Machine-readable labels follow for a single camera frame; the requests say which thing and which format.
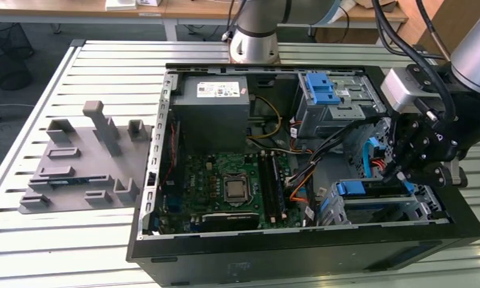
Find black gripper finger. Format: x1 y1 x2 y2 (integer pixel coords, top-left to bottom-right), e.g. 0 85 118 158
401 157 467 188
382 118 430 184

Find metal optical drive cage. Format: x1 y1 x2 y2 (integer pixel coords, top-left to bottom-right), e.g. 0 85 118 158
294 71 385 140

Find blue plastic drive latch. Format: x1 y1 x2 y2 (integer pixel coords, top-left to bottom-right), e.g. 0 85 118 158
302 71 342 106

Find wooden cabinet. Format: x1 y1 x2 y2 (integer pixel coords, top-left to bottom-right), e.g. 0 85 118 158
390 0 480 70

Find light wooden desk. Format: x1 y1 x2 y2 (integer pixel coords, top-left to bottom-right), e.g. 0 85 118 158
162 0 409 46
0 0 181 43

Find silver CPU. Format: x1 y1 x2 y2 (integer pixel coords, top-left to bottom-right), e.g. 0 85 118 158
225 179 245 199

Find CPU socket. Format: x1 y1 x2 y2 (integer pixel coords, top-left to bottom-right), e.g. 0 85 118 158
221 172 252 208

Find brown cardboard box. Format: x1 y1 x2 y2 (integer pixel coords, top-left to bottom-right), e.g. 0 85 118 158
353 0 397 13

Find grey power supply unit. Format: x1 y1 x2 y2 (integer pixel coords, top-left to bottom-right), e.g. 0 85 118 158
170 74 252 154

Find black graphics card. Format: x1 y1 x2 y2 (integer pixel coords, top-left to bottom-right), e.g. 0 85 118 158
198 211 261 232

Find green motherboard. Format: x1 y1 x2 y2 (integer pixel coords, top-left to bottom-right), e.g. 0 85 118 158
158 151 305 235

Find black PC case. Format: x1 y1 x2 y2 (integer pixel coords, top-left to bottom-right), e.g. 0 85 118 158
125 62 480 287

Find grey parts rack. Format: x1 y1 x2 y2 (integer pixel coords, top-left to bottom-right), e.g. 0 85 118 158
17 100 154 215

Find plain white box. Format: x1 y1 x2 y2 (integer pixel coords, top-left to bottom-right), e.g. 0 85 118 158
105 0 138 11

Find blue data wire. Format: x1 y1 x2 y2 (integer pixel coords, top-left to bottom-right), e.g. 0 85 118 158
361 137 377 179

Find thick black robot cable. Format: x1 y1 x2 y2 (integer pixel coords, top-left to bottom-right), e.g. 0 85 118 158
370 0 459 122

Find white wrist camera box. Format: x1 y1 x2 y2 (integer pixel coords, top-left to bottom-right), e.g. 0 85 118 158
378 67 441 114

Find black wire bundle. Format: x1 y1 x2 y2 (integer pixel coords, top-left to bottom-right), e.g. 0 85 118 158
285 116 381 184

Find orange wire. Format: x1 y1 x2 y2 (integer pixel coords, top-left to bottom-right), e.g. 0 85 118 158
289 170 317 208

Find yellow wire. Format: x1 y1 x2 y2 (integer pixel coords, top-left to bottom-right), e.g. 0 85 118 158
245 95 282 140

